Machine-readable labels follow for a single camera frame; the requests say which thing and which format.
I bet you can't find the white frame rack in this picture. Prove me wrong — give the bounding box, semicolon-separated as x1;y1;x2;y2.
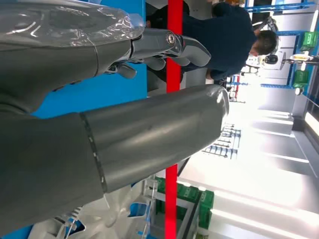
150;188;203;239

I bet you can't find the red barrier tape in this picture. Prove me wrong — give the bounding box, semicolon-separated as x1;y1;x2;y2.
165;0;184;239

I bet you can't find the distant grid rack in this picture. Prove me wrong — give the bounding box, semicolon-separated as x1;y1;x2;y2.
202;123;242;160

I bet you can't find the distant blue shelf rack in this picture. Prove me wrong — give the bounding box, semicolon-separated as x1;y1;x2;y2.
245;0;319;96

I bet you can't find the green plastic crate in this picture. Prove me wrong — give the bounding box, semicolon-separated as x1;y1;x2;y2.
199;190;215;230
177;184;200;220
293;70;310;88
156;177;166;215
300;31;318;52

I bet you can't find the person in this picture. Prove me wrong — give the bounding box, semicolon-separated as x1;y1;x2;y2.
147;1;279;83

